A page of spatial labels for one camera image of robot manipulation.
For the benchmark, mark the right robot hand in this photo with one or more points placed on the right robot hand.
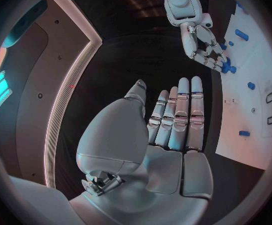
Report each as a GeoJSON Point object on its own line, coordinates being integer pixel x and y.
{"type": "Point", "coordinates": [191, 41]}

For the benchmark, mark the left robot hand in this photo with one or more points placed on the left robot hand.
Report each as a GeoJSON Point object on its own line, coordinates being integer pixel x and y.
{"type": "Point", "coordinates": [126, 135]}

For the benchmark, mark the blue gear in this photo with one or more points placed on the blue gear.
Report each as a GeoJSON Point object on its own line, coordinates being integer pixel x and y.
{"type": "Point", "coordinates": [228, 67]}

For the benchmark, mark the white task board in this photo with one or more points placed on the white task board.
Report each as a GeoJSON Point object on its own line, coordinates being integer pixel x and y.
{"type": "Point", "coordinates": [246, 106]}

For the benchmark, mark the blue plug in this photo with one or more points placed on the blue plug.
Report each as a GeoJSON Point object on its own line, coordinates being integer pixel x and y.
{"type": "Point", "coordinates": [223, 46]}

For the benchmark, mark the small blue peg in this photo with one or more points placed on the small blue peg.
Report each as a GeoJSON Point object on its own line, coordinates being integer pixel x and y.
{"type": "Point", "coordinates": [231, 43]}

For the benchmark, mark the blue long cylinder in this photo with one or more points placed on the blue long cylinder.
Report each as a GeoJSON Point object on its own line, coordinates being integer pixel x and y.
{"type": "Point", "coordinates": [241, 34]}

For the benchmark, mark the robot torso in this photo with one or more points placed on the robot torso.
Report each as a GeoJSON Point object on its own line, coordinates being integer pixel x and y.
{"type": "Point", "coordinates": [32, 97]}

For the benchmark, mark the blue block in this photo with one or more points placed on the blue block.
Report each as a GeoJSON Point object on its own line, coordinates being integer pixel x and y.
{"type": "Point", "coordinates": [244, 133]}

